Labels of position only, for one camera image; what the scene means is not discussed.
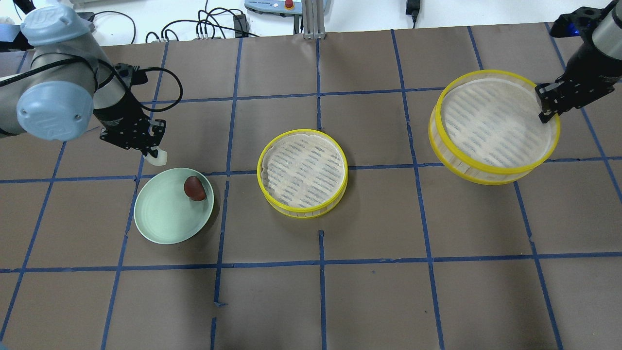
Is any yellow centre steamer basket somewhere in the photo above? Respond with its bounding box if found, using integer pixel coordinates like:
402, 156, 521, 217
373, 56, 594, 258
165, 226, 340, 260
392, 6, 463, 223
256, 129, 348, 219

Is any black cable bundle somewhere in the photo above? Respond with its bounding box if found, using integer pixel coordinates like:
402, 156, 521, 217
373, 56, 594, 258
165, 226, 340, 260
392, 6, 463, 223
145, 0, 260, 44

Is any light green plate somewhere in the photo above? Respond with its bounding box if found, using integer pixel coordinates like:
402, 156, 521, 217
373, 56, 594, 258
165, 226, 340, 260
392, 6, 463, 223
134, 168, 215, 245

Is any white bun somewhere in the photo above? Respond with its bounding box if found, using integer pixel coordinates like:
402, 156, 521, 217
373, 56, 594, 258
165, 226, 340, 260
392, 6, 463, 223
145, 149, 168, 166

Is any yellow bamboo steamer basket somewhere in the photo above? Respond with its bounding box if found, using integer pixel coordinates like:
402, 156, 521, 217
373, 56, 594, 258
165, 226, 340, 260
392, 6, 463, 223
427, 70, 561, 186

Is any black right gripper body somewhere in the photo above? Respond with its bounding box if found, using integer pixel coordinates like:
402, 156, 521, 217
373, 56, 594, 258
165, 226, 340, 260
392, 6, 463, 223
535, 46, 622, 115

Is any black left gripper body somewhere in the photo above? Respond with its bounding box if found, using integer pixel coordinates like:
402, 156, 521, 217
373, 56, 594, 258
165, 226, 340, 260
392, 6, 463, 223
93, 92, 166, 152

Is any black power adapter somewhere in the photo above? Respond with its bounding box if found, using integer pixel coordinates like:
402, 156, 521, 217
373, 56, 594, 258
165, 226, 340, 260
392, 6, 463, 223
233, 13, 251, 37

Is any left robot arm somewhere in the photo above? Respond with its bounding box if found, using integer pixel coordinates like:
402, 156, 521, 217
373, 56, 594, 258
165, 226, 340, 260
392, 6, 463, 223
0, 4, 167, 165

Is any aluminium frame post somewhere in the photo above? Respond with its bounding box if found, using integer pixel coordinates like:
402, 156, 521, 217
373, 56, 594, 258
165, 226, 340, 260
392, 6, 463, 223
301, 0, 327, 39

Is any brown bun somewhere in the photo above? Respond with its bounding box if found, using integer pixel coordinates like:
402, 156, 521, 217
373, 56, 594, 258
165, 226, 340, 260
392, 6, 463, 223
184, 175, 207, 202

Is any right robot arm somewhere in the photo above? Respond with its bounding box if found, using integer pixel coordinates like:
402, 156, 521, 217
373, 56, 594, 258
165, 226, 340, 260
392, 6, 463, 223
535, 0, 622, 123

